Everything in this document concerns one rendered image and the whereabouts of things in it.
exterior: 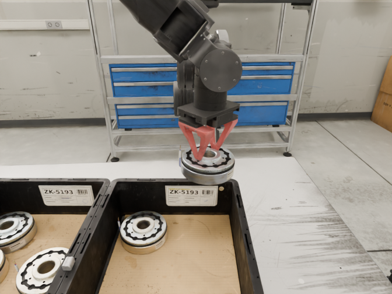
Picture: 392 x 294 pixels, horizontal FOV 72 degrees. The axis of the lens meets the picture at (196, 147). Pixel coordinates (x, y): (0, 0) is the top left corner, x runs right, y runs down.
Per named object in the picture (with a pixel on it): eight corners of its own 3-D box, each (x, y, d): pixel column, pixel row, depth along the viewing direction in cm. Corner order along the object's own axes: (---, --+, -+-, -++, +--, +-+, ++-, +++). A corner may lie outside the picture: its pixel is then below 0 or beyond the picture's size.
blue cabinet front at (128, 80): (118, 128, 241) (108, 63, 215) (198, 126, 245) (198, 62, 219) (117, 129, 239) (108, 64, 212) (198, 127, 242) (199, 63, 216)
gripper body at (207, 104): (240, 113, 50) (245, 73, 46) (203, 128, 43) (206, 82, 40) (213, 105, 54) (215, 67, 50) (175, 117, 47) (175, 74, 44)
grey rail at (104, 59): (99, 61, 220) (98, 55, 218) (302, 59, 229) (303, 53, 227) (95, 63, 211) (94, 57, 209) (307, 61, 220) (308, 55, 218)
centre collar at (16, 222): (4, 218, 62) (4, 216, 62) (24, 220, 62) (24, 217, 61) (-12, 234, 58) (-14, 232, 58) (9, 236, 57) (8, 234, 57)
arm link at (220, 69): (189, -10, 41) (153, 36, 43) (192, -15, 31) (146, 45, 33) (242, 46, 45) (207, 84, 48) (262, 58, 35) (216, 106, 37)
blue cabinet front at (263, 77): (207, 126, 245) (208, 62, 219) (284, 123, 249) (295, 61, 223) (207, 127, 243) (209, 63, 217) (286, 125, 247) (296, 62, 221)
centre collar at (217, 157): (195, 150, 54) (195, 147, 54) (219, 150, 54) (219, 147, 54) (196, 163, 50) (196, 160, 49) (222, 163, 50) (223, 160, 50)
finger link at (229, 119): (235, 153, 53) (240, 107, 49) (212, 166, 49) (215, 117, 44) (209, 142, 57) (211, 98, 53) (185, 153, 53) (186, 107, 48)
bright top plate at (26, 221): (3, 211, 65) (3, 209, 65) (42, 214, 64) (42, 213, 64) (-33, 244, 56) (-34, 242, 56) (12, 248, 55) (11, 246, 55)
